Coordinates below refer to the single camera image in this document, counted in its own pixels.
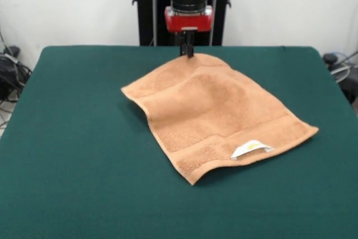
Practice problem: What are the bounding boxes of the dark green table cloth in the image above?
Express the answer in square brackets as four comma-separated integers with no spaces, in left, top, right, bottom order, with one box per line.
[0,45,358,239]

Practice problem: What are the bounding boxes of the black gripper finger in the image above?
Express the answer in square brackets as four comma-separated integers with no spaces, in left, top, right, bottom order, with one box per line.
[178,32,187,56]
[186,30,195,59]

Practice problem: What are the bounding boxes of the orange terry towel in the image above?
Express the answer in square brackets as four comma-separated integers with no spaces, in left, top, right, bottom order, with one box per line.
[120,53,320,186]

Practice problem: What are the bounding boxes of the black cable bundle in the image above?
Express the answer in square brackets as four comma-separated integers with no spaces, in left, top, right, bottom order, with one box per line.
[0,45,33,104]

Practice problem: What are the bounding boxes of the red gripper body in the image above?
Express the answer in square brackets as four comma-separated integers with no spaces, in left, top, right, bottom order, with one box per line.
[164,5,215,34]

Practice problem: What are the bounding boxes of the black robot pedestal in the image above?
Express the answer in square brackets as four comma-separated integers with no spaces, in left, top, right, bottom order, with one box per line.
[131,0,233,46]

